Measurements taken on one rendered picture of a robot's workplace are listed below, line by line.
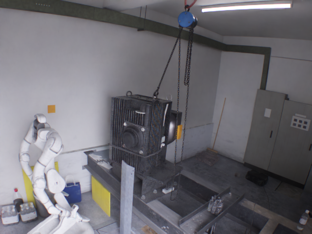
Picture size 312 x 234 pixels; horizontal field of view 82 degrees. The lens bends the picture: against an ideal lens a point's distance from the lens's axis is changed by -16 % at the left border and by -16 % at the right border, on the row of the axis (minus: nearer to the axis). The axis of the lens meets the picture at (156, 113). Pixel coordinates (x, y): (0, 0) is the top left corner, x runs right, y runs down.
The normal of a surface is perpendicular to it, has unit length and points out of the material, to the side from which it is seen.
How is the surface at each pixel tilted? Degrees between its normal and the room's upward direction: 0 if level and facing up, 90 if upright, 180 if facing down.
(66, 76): 90
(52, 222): 23
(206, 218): 0
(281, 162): 90
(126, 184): 90
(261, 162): 90
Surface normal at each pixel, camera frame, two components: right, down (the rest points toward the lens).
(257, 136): -0.73, 0.08
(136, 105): -0.54, 0.14
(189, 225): 0.10, -0.97
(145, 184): 0.67, 0.23
